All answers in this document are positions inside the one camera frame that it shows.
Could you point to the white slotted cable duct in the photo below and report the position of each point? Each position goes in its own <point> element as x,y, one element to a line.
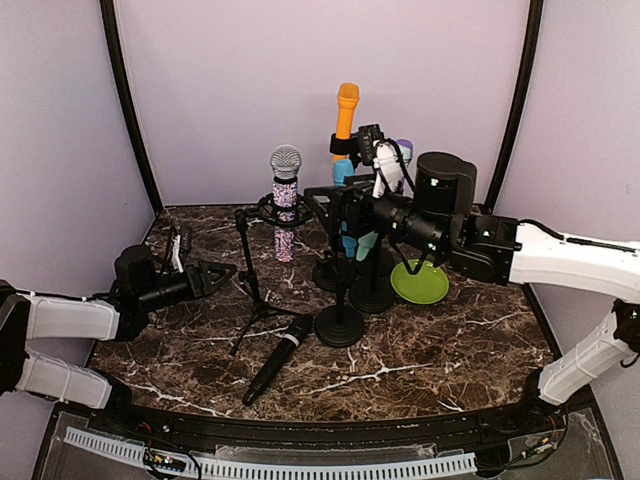
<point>262,463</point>

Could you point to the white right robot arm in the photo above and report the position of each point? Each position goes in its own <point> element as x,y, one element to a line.
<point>438,220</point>

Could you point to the lime green plate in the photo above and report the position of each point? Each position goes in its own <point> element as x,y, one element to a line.
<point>429,286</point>

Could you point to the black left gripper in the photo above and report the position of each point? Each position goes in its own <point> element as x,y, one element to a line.
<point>199,282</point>

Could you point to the black tripod microphone stand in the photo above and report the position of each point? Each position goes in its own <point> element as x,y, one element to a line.
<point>267,212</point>

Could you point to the black front table rail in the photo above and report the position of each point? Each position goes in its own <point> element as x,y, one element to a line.
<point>480,430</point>

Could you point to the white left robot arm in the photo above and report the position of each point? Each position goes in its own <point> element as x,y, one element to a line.
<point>138,290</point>

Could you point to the black corner post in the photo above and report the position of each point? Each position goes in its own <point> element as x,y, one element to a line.
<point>128,109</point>
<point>521,88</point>

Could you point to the right black corner post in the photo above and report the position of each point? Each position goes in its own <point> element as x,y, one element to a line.
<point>521,88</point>

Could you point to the black handheld microphone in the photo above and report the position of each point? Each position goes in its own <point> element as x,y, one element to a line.
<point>290,341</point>

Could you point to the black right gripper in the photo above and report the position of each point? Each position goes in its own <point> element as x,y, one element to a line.
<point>359,197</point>

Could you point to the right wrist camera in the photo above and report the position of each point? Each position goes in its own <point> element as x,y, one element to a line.
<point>384,156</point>

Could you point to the blue microphone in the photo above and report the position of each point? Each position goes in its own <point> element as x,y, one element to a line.
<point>343,168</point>

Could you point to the glitter purple silver-head microphone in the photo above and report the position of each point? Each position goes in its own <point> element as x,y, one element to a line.
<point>285,162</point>

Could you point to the black round-base stand mint mic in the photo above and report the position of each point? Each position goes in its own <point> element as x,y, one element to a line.
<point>373,294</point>

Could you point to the black round-base stand orange mic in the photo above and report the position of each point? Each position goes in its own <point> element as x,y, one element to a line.
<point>358,148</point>

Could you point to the black round-base stand front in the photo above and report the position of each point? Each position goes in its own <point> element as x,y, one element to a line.
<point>339,325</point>

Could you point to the black round-base stand blue mic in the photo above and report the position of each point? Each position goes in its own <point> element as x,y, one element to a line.
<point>329,267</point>

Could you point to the left black corner post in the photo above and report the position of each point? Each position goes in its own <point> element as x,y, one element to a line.
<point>128,109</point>

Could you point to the orange microphone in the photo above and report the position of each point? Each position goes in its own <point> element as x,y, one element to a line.
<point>348,99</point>

